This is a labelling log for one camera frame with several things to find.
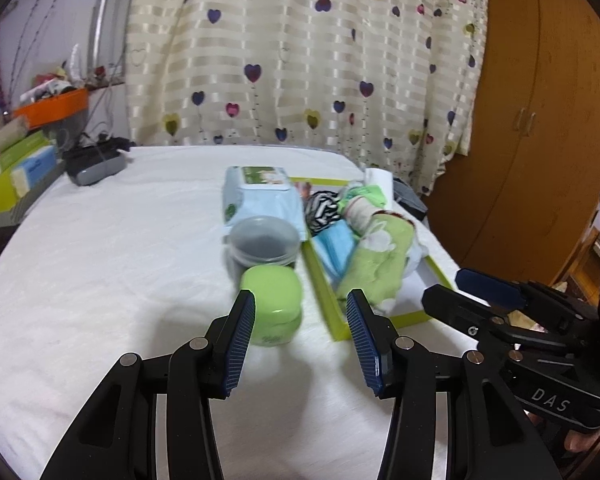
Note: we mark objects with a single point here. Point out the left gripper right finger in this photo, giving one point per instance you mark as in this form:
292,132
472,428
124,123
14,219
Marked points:
490,435

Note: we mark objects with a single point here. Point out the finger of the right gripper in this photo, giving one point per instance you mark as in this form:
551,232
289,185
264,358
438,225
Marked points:
455,309
530,297

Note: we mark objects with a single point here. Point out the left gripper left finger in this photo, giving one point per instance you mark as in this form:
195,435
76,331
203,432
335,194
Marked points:
114,434

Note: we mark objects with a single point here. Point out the pale blue white cloth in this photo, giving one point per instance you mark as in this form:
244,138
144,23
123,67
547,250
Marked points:
419,248

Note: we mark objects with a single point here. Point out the green patterned towel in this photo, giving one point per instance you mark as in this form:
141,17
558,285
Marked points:
378,261

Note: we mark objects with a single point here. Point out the green microfiber cloth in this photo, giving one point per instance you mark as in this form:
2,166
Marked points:
371,192

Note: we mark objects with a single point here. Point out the cream striped sock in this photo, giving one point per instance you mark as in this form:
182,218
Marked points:
358,212

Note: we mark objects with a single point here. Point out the white towel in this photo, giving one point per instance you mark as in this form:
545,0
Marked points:
384,180

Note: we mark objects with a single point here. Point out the black white striped cloth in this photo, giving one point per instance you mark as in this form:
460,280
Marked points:
321,211

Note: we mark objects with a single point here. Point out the person's right hand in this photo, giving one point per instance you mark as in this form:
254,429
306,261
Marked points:
576,443

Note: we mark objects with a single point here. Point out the lime green cardboard box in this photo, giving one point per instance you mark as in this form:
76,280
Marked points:
404,310

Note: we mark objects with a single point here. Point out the wooden wardrobe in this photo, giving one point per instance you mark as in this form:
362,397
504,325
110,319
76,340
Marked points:
518,205

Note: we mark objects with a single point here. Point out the green cosmetic jar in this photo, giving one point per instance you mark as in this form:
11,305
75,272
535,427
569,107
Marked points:
277,293

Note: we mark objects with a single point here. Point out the grey lidded dark jar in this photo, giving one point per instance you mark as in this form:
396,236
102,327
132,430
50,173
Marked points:
262,241

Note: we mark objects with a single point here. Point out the blue wet wipes pack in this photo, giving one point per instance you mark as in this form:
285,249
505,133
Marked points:
256,191

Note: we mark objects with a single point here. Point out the black grey handheld device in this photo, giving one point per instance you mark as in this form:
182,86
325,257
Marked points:
90,163

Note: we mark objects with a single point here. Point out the heart pattern curtain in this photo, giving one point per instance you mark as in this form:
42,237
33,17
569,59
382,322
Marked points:
386,83

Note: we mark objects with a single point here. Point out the stack of boxes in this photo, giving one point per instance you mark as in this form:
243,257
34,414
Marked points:
29,164

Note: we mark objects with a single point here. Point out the orange tray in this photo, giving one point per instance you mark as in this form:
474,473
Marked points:
53,109

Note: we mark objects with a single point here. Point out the pink flower branches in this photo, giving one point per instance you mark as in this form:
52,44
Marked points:
23,27

